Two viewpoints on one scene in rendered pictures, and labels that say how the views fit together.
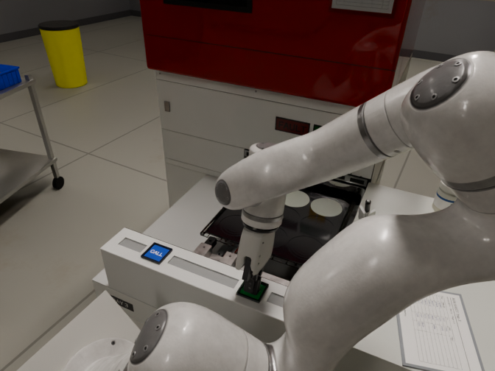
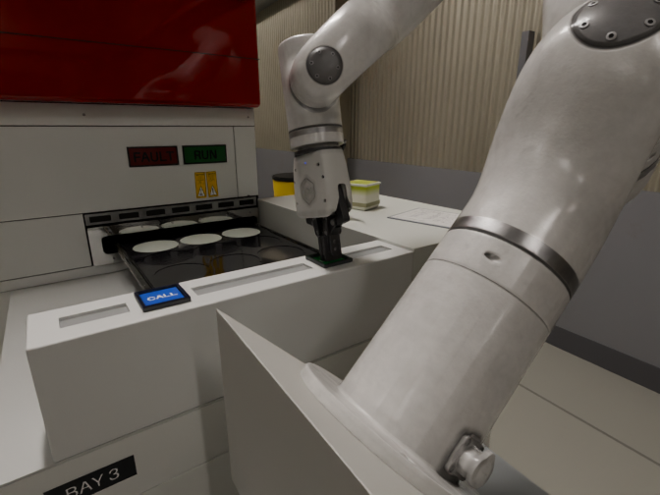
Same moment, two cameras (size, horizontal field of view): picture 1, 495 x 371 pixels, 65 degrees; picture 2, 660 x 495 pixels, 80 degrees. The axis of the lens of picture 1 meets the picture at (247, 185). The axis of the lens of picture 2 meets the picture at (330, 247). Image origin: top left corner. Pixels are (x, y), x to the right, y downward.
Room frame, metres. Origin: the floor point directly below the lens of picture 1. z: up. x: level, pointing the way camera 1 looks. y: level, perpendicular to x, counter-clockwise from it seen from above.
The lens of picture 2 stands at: (0.29, 0.51, 1.17)
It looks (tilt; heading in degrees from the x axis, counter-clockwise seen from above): 17 degrees down; 300
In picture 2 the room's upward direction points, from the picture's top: straight up
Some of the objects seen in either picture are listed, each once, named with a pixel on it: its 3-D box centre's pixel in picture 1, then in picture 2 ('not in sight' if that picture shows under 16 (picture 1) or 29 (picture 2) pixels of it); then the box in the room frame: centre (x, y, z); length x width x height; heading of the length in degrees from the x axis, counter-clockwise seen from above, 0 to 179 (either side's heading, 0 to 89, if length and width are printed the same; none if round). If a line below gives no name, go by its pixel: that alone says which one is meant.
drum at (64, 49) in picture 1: (65, 54); not in sight; (4.67, 2.20, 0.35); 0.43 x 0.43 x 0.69
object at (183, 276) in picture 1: (205, 292); (261, 320); (0.65, 0.10, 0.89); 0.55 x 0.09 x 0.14; 66
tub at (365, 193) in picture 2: not in sight; (361, 194); (0.74, -0.43, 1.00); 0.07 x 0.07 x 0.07; 84
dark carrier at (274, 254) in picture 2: (283, 216); (216, 249); (0.96, -0.11, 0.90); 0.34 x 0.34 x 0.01; 66
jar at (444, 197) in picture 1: (449, 196); not in sight; (0.93, -0.58, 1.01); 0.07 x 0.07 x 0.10
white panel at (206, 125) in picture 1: (257, 138); (100, 192); (1.24, -0.03, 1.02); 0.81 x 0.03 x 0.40; 66
